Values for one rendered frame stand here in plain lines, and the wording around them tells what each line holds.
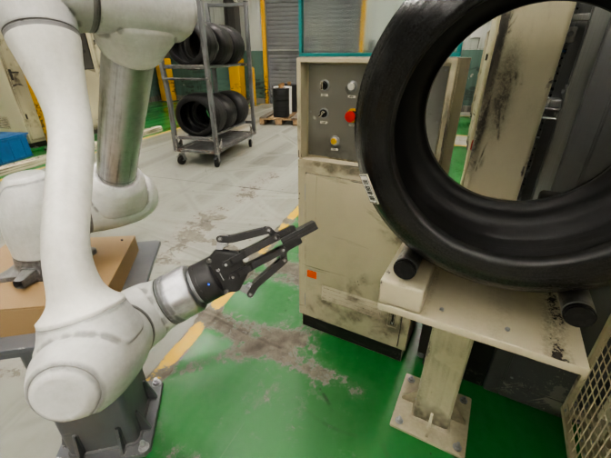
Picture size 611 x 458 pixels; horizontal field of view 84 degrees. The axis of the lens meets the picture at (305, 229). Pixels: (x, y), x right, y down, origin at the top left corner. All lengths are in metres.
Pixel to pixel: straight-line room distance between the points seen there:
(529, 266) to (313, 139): 1.00
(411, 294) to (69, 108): 0.67
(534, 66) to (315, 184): 0.83
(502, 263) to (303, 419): 1.09
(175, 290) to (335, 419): 1.06
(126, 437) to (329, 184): 1.19
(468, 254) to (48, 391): 0.60
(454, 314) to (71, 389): 0.64
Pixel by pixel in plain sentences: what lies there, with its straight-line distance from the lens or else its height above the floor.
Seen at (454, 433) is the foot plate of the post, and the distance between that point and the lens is 1.59.
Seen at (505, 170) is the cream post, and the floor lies 1.02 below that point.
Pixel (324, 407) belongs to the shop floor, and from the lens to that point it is 1.56.
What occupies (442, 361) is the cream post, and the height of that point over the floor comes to 0.35.
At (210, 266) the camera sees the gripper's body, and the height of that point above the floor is 0.95.
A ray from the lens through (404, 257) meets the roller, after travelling 0.69.
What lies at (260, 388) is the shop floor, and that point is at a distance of 1.62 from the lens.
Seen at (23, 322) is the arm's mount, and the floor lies 0.69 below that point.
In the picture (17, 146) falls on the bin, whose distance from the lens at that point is 6.17.
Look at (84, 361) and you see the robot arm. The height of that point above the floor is 0.98.
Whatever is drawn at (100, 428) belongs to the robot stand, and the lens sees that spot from 1.52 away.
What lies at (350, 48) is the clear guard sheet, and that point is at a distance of 1.32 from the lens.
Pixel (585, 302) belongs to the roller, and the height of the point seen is 0.92.
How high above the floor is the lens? 1.27
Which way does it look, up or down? 27 degrees down
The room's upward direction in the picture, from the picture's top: straight up
